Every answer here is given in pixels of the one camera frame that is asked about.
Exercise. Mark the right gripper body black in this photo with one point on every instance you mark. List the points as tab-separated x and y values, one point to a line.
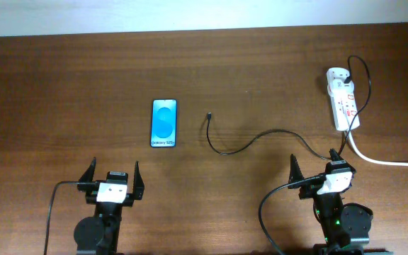
310	190

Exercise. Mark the white USB charger adapter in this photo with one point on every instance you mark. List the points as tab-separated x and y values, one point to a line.
339	87

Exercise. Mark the white power strip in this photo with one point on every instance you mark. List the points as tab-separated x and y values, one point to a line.
344	107

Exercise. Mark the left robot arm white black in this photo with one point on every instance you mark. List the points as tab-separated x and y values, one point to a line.
99	233

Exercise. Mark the blue Galaxy smartphone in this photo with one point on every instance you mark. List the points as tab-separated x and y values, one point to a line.
164	119

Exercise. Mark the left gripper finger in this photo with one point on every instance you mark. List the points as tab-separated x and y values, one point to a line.
88	175
138	184

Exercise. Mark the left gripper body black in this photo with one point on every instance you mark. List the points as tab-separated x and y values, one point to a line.
88	190

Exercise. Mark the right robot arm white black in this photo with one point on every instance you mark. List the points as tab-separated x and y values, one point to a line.
345	226

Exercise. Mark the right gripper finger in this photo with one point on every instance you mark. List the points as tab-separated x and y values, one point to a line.
334	155
295	176

